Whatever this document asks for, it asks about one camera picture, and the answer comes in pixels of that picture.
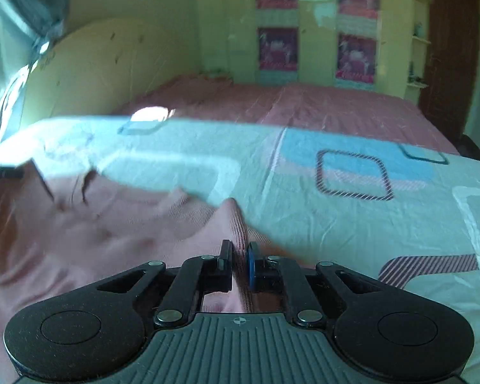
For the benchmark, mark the corner shelf unit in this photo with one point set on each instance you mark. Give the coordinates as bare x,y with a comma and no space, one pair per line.
420,40

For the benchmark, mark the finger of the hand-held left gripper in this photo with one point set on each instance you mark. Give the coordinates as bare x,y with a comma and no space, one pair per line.
2,172

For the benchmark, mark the brown wooden door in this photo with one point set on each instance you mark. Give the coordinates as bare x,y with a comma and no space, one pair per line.
450,56

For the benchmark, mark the printed bed sheet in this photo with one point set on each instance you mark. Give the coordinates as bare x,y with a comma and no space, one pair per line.
344,224

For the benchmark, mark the pink sweatshirt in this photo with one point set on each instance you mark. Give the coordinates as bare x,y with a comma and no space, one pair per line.
104,232

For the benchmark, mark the pink bed cover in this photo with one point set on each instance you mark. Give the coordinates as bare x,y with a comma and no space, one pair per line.
304,112

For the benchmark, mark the cream headboard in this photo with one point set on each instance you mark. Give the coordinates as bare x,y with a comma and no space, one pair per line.
104,68

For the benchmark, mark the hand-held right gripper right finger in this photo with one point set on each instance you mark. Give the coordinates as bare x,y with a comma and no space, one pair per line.
252,266

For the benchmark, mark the teal bottle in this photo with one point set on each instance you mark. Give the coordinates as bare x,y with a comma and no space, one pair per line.
419,28

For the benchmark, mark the teal curtain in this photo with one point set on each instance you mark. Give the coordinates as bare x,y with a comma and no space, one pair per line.
32,4

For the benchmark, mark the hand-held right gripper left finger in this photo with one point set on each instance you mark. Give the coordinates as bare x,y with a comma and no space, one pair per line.
226,266

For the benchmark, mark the cream wardrobe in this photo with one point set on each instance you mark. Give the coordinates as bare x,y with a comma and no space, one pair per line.
316,48

